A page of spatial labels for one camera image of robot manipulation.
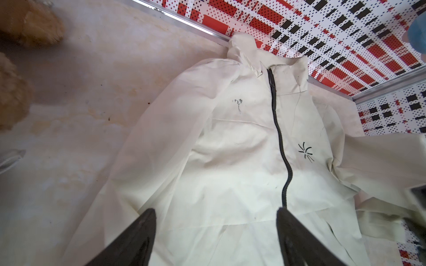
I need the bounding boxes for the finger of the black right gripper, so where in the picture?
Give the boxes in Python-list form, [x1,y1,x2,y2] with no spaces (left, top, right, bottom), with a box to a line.
[405,184,426,248]

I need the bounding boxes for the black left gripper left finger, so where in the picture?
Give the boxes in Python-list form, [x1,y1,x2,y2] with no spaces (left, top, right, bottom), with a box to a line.
[87,208,156,266]

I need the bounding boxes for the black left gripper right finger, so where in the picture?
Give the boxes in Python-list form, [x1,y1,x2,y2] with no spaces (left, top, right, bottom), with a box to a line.
[276,207,344,266]

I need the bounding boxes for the cream white zip jacket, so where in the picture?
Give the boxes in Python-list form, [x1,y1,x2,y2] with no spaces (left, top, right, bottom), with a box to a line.
[62,33,426,266]

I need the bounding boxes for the hanging doll blue pants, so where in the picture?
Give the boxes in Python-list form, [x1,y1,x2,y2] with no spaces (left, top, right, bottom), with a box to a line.
[407,20,426,54]

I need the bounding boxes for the brown teddy bear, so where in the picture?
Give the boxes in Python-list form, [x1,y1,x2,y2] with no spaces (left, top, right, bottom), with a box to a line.
[1,1,65,131]

